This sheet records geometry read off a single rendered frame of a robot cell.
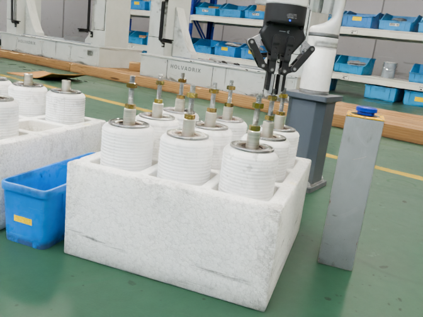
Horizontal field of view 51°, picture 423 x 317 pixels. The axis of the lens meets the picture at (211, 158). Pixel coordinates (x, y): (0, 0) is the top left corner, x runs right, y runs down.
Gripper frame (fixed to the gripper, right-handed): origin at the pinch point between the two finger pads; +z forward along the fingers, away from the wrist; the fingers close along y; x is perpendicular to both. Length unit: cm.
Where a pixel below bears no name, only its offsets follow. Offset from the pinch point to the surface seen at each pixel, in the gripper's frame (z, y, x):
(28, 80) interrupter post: 9, -55, 39
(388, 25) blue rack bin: -48, 235, 420
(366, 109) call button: 2.6, 17.8, -2.6
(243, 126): 10.9, -2.2, 12.3
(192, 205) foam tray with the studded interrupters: 19.9, -14.6, -14.7
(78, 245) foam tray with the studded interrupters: 32.8, -33.8, -5.5
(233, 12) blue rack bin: -49, 79, 560
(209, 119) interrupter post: 8.5, -10.9, 4.0
